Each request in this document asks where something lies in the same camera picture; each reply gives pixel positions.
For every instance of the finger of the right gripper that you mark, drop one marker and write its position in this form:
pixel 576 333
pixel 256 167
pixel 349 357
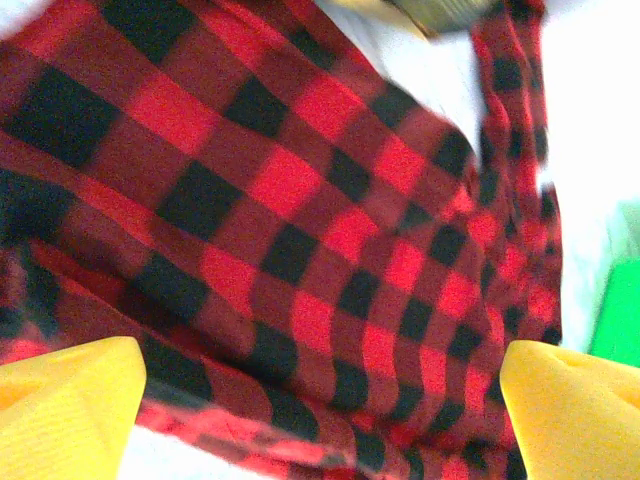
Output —
pixel 445 15

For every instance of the red black plaid shirt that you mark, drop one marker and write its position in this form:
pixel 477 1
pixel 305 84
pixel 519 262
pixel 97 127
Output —
pixel 300 200

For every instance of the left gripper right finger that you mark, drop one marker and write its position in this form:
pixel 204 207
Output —
pixel 575 415

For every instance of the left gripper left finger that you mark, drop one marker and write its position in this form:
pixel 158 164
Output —
pixel 60 410

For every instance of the green plastic basket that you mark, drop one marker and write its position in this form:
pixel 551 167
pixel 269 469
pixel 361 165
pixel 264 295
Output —
pixel 620 300

